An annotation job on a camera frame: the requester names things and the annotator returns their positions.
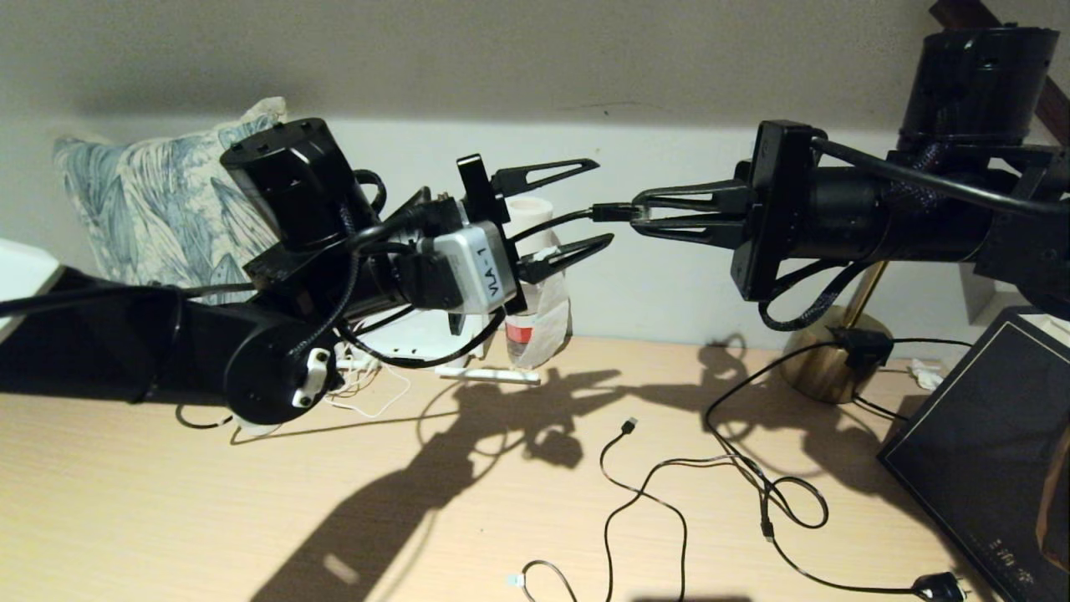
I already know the white router with antennas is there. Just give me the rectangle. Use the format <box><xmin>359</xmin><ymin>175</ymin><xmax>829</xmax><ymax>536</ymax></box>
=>
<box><xmin>334</xmin><ymin>309</ymin><xmax>541</xmax><ymax>385</ymax></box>

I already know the black ethernet cable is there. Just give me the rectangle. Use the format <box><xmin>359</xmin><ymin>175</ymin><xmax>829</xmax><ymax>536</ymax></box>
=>
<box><xmin>176</xmin><ymin>203</ymin><xmax>645</xmax><ymax>431</ymax></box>

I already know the brass desk lamp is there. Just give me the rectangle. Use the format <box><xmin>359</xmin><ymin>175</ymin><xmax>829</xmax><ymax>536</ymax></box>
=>
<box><xmin>779</xmin><ymin>0</ymin><xmax>1070</xmax><ymax>405</ymax></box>

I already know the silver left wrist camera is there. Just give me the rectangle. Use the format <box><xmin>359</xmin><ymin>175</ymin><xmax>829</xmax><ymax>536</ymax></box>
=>
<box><xmin>397</xmin><ymin>220</ymin><xmax>521</xmax><ymax>317</ymax></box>

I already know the clear bottle with red label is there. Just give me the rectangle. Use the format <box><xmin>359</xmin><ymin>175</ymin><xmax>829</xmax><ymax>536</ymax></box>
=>
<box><xmin>504</xmin><ymin>308</ymin><xmax>546</xmax><ymax>367</ymax></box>

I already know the black lamp power cord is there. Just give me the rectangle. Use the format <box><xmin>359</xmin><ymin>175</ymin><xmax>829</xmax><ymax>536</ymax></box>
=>
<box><xmin>705</xmin><ymin>337</ymin><xmax>971</xmax><ymax>601</ymax></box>

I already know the black USB cable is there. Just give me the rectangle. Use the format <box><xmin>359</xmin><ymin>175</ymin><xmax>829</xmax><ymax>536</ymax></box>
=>
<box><xmin>506</xmin><ymin>417</ymin><xmax>774</xmax><ymax>602</ymax></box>

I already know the white cord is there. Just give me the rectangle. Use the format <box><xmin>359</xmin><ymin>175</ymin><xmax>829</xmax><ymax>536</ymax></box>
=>
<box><xmin>324</xmin><ymin>358</ymin><xmax>414</xmax><ymax>421</ymax></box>

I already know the black left wrist camera cable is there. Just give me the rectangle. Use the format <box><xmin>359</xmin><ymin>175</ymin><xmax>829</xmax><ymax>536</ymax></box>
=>
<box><xmin>0</xmin><ymin>167</ymin><xmax>502</xmax><ymax>373</ymax></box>

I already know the blue leaf print pillow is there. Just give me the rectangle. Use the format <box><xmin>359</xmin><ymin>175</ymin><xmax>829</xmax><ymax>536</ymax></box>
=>
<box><xmin>52</xmin><ymin>96</ymin><xmax>289</xmax><ymax>293</ymax></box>

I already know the white paper roll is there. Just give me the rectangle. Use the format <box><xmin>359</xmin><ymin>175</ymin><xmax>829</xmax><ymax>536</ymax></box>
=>
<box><xmin>508</xmin><ymin>197</ymin><xmax>554</xmax><ymax>252</ymax></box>

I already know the black cord switch box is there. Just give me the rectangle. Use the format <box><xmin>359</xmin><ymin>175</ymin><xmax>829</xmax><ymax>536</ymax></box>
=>
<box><xmin>828</xmin><ymin>328</ymin><xmax>893</xmax><ymax>370</ymax></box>

